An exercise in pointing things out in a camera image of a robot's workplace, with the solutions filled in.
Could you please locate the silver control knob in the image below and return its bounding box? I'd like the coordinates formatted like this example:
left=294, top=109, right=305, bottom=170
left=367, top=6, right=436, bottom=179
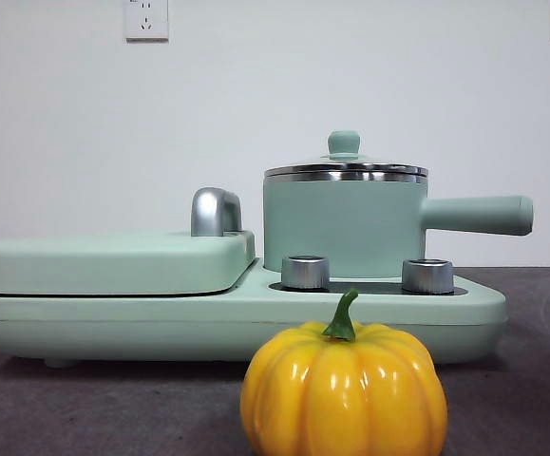
left=401, top=257, right=455, bottom=293
left=279, top=255, right=332, bottom=290

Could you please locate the white wall socket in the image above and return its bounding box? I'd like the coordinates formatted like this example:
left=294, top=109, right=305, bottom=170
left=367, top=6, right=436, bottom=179
left=123, top=0, right=170, bottom=44

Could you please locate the mint green handled pot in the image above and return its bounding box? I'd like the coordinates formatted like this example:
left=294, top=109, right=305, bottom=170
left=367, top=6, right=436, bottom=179
left=262, top=170, right=535, bottom=281

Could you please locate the mint green breakfast machine base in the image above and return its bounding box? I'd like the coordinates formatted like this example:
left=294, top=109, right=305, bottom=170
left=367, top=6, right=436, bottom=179
left=0, top=258, right=508, bottom=370

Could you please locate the yellow toy pumpkin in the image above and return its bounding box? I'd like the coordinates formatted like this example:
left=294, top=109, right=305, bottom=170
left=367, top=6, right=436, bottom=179
left=239, top=288, right=449, bottom=456

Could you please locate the silver griddle cover handle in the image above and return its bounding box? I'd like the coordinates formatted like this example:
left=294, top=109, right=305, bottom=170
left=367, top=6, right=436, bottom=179
left=190, top=187, right=243, bottom=238

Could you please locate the mint green griddle cover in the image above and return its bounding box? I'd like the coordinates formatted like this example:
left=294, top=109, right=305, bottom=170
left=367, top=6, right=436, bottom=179
left=0, top=229, right=259, bottom=296

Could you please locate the glass lid with green knob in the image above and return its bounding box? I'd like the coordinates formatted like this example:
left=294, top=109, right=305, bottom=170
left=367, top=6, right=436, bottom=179
left=263, top=130, right=428, bottom=178

